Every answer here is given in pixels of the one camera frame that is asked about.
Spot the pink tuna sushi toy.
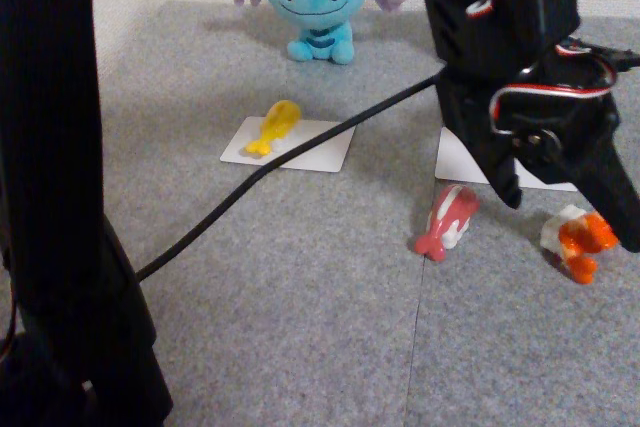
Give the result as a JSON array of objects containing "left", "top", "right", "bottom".
[{"left": 413, "top": 183, "right": 481, "bottom": 263}]

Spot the thick black cable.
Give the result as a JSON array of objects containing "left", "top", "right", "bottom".
[{"left": 135, "top": 71, "right": 447, "bottom": 282}]

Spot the grey carpet tile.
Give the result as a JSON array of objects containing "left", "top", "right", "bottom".
[
  {"left": 92, "top": 0, "right": 451, "bottom": 427},
  {"left": 407, "top": 11, "right": 640, "bottom": 427}
]

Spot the black square camera mount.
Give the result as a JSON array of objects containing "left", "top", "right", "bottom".
[{"left": 557, "top": 36, "right": 640, "bottom": 71}]

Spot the yellow egg sushi toy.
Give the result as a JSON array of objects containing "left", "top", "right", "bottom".
[{"left": 244, "top": 99, "right": 303, "bottom": 158}]

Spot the white plastic card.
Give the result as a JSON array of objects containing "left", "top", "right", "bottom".
[
  {"left": 433, "top": 126, "right": 580, "bottom": 193},
  {"left": 219, "top": 115, "right": 357, "bottom": 175}
]

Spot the red white black servo cable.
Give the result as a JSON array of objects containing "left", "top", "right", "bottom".
[{"left": 467, "top": 0, "right": 621, "bottom": 136}]

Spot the orange shrimp sushi toy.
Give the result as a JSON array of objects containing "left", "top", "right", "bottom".
[{"left": 539, "top": 203, "right": 622, "bottom": 286}]

